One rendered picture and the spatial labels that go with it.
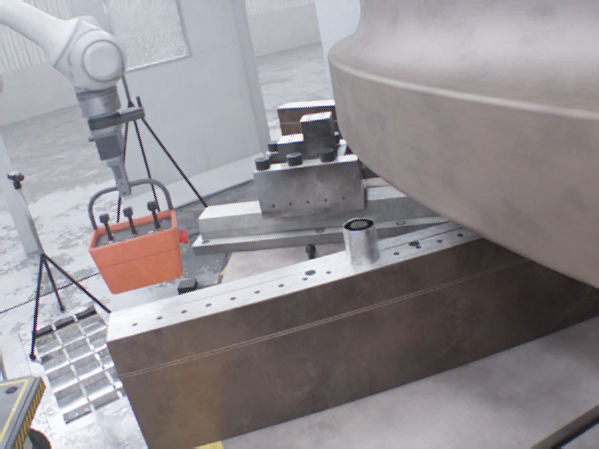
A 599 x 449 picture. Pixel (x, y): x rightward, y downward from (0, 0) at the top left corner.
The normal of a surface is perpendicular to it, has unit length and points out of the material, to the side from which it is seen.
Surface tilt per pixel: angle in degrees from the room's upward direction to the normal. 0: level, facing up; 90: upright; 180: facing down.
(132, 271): 97
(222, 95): 90
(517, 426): 0
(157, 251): 97
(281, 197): 90
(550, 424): 0
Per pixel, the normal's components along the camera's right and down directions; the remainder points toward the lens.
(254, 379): 0.22, 0.33
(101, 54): 0.54, 0.33
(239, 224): -0.22, 0.10
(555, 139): -0.90, 0.31
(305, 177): -0.16, 0.40
